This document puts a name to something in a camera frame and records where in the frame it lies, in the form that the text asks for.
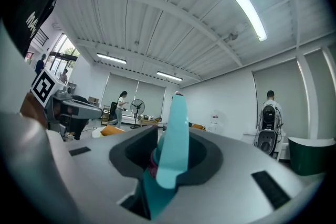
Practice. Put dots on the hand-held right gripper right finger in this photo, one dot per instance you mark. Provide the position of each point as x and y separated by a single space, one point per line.
236 191

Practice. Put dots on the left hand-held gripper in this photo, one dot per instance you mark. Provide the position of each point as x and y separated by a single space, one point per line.
43 85

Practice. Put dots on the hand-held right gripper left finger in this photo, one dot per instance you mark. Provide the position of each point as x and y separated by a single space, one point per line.
97 165

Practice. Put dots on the person's left forearm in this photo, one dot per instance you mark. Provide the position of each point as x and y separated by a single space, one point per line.
32 110

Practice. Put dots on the orange cushion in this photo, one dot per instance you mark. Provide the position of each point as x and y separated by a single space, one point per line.
111 130

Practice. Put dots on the black standing fan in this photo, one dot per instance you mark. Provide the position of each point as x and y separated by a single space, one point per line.
137 107

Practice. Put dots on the ceiling light tube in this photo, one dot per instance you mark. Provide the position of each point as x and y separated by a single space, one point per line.
111 58
169 76
249 14

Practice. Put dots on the gray backpack rig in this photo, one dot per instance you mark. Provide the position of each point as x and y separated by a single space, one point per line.
267 136

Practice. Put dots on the white water dispenser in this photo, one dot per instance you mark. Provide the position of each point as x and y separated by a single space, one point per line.
214 122

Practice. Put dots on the green bathtub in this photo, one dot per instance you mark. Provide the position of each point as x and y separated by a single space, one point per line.
311 154

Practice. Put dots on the person's black shirt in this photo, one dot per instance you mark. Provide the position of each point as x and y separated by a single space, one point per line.
34 8

